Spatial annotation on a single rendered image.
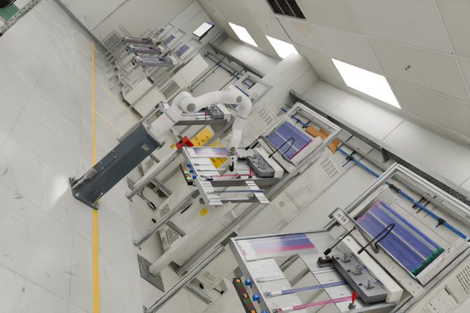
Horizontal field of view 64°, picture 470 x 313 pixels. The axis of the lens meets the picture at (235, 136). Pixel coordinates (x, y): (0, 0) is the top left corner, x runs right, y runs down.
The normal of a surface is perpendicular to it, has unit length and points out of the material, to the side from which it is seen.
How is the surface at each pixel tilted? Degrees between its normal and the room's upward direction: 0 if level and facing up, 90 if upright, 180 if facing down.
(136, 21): 90
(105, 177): 90
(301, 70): 90
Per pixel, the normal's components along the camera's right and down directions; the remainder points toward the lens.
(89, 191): 0.46, 0.51
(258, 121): 0.33, 0.37
